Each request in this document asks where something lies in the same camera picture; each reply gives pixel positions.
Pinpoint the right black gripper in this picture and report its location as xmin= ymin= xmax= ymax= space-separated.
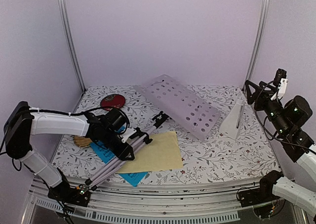
xmin=245 ymin=80 xmax=290 ymax=136

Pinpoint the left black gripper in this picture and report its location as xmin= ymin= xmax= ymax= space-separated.
xmin=101 ymin=128 xmax=136 ymax=160

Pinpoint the blue paper sheet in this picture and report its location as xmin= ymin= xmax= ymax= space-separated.
xmin=89 ymin=126 xmax=149 ymax=187

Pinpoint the silver tripod music stand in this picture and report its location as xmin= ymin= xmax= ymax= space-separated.
xmin=85 ymin=74 xmax=223 ymax=191

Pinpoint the white metronome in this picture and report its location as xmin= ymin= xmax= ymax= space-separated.
xmin=219 ymin=99 xmax=245 ymax=140

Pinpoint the yellow sheet music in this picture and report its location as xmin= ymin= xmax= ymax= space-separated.
xmin=117 ymin=131 xmax=183 ymax=174

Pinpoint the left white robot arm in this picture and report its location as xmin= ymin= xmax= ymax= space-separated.
xmin=0 ymin=101 xmax=136 ymax=201

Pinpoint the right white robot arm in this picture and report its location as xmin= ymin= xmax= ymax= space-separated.
xmin=238 ymin=78 xmax=316 ymax=217

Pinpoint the woven bamboo tray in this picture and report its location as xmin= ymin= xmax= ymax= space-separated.
xmin=73 ymin=136 xmax=92 ymax=149

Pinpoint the floral table mat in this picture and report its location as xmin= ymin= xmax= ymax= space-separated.
xmin=52 ymin=85 xmax=279 ymax=186

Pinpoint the red floral plate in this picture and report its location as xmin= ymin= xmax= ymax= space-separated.
xmin=100 ymin=94 xmax=126 ymax=111

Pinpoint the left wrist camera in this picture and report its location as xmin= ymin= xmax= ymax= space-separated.
xmin=118 ymin=128 xmax=140 ymax=144

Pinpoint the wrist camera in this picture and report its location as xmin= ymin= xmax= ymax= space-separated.
xmin=270 ymin=69 xmax=288 ymax=101
xmin=118 ymin=128 xmax=140 ymax=144

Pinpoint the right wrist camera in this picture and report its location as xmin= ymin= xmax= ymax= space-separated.
xmin=270 ymin=69 xmax=288 ymax=101

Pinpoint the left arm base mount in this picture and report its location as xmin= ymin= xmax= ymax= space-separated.
xmin=47 ymin=168 xmax=91 ymax=207

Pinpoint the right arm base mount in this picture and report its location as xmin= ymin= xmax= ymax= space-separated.
xmin=236 ymin=170 xmax=286 ymax=220

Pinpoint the front aluminium rail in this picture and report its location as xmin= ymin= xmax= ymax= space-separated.
xmin=21 ymin=178 xmax=312 ymax=224

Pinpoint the right aluminium frame post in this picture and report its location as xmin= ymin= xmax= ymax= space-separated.
xmin=245 ymin=0 xmax=270 ymax=80

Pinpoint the aluminium frame post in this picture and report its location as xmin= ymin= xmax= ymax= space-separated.
xmin=245 ymin=0 xmax=270 ymax=80
xmin=57 ymin=0 xmax=86 ymax=93

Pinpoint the left aluminium frame post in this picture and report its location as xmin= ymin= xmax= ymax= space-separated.
xmin=57 ymin=0 xmax=86 ymax=93

